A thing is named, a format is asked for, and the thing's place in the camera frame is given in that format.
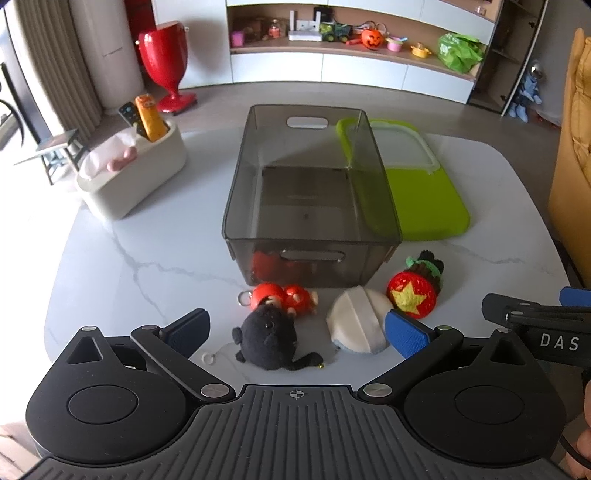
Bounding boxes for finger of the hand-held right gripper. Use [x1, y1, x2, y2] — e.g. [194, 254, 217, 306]
[560, 287, 591, 309]
[481, 293, 591, 324]

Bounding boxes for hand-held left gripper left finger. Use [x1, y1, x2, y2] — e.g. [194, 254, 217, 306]
[67, 308, 236, 402]

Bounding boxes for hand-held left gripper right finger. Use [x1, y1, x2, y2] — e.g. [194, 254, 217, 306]
[358, 308, 527, 402]

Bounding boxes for grey transparent storage bin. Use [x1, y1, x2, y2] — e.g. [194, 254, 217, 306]
[222, 104, 404, 288]

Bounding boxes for white marble desktop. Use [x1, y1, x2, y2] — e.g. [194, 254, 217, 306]
[44, 128, 572, 370]

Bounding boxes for person's right hand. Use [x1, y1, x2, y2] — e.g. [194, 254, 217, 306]
[577, 382, 591, 467]

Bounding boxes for red knitted strawberry toy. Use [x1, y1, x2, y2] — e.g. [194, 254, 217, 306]
[386, 250, 445, 319]

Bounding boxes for black plush toy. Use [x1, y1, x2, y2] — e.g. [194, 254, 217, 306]
[231, 305, 324, 373]

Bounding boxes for yellow leather sofa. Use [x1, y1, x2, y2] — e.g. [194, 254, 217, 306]
[547, 28, 591, 289]

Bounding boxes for white organiser box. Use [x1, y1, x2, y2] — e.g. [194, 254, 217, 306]
[76, 121, 188, 221]

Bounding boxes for pink toy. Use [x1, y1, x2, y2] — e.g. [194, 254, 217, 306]
[106, 146, 140, 173]

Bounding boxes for clear plastic lid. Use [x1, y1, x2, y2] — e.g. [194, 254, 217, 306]
[344, 126, 439, 176]

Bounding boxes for pale pink tissue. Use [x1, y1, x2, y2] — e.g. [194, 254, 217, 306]
[80, 131, 137, 179]

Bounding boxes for blue robot toy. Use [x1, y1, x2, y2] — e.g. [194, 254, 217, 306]
[507, 59, 546, 123]

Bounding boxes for orange bottle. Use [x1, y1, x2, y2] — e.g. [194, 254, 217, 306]
[135, 93, 168, 143]

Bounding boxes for black remote control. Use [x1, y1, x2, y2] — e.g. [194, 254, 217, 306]
[117, 102, 140, 137]

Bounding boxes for small grey stool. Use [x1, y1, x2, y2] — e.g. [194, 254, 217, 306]
[13, 128, 91, 186]

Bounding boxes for green plastic bag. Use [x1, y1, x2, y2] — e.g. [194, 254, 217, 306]
[437, 32, 485, 74]

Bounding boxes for white shelf cabinet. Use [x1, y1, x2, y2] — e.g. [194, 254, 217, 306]
[226, 0, 500, 105]

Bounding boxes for red vase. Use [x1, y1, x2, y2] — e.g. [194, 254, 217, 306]
[137, 20, 198, 116]

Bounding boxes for white cylindrical appliance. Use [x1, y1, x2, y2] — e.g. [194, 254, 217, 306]
[69, 0, 147, 115]

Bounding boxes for orange pumpkin bucket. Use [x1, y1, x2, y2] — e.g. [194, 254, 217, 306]
[359, 28, 385, 51]

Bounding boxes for beige curtain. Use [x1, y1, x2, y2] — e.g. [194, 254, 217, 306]
[4, 0, 103, 141]

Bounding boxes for brown toy figures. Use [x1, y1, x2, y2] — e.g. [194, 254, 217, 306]
[245, 17, 269, 43]

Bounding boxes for green toy tractor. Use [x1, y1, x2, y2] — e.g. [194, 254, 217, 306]
[320, 21, 352, 44]

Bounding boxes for white router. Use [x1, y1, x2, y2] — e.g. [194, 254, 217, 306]
[288, 8, 324, 44]

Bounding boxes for red figure keychain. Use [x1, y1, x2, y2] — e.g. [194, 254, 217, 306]
[237, 282, 321, 317]

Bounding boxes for dark shelf frame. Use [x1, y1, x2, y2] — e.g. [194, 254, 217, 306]
[468, 0, 551, 116]

